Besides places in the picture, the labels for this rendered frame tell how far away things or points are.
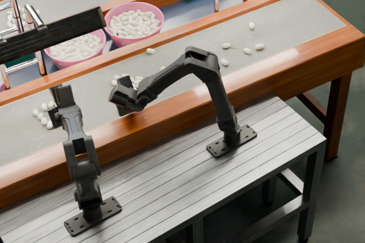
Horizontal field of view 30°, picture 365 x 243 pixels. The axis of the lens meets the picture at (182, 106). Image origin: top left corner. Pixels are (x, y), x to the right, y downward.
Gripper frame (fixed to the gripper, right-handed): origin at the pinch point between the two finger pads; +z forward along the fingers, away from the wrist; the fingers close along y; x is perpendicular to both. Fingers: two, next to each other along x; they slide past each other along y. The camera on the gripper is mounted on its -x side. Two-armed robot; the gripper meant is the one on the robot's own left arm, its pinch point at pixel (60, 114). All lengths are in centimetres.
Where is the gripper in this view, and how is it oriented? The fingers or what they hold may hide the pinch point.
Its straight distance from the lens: 250.7
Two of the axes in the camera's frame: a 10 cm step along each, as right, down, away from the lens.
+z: -3.4, 0.1, 9.4
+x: 3.4, 9.3, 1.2
